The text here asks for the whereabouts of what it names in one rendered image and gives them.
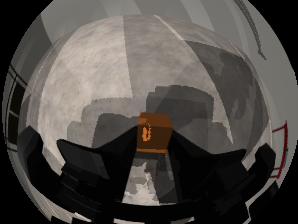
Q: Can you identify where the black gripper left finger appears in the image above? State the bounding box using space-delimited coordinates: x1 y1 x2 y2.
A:
56 125 138 202

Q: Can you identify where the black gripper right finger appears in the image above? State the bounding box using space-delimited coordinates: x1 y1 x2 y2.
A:
168 131 246 204

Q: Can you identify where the orange block with dark blue square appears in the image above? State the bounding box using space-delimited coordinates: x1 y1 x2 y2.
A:
136 112 173 153

